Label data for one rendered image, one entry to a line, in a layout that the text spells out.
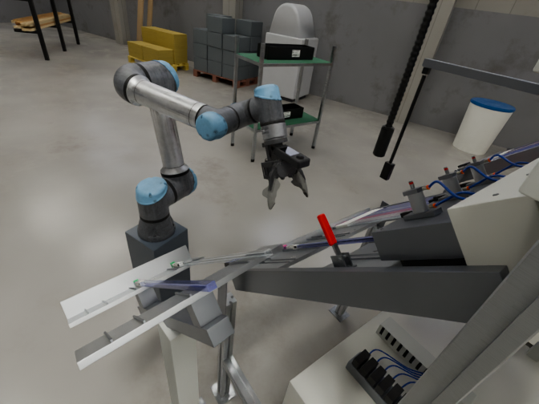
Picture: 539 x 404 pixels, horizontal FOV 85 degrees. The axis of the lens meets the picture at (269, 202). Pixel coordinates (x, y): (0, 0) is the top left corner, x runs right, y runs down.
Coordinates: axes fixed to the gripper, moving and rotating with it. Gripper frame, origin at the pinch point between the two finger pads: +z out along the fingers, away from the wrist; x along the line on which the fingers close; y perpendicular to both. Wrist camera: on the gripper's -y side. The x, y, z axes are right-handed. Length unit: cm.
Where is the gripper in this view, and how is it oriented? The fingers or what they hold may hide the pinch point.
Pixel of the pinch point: (291, 204)
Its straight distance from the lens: 90.4
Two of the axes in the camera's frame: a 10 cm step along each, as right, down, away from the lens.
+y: -5.6, -0.5, 8.3
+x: -8.1, 2.6, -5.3
